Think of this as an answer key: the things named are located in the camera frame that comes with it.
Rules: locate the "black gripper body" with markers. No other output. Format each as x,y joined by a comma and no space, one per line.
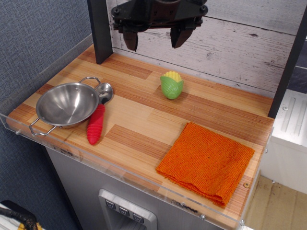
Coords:
141,15

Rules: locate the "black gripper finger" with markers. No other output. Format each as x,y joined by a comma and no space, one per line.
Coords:
180,33
130,34

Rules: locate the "green yellow toy corn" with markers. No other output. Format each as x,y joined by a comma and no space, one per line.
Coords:
171,84

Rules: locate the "orange folded towel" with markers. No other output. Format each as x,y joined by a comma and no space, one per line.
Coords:
207,163

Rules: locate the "white ridged appliance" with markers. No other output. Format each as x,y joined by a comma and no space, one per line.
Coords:
285,157

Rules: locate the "silver dispenser panel with buttons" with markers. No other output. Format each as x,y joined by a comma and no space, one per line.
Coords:
121,214

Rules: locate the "black yellow object at corner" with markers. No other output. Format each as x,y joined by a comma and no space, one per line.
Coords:
15,217

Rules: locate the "dark left vertical post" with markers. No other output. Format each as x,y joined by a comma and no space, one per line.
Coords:
100,29

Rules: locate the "dark vertical post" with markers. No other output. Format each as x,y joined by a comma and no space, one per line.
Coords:
100,29
289,67

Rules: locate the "red handled metal spoon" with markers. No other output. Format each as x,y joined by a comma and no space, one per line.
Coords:
95,125

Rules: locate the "stainless steel bowl with handles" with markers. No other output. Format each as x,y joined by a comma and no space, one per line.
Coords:
66,105

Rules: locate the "dark right vertical post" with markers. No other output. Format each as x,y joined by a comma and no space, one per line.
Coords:
289,67

